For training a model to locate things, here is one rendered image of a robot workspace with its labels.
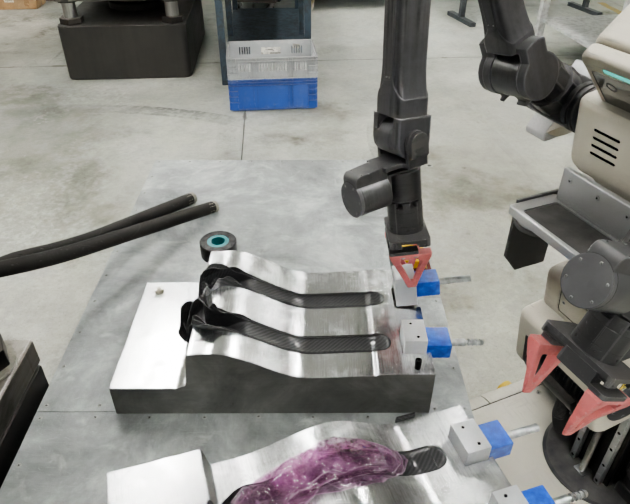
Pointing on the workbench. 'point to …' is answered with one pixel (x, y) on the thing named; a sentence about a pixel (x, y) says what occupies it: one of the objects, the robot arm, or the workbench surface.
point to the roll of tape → (220, 241)
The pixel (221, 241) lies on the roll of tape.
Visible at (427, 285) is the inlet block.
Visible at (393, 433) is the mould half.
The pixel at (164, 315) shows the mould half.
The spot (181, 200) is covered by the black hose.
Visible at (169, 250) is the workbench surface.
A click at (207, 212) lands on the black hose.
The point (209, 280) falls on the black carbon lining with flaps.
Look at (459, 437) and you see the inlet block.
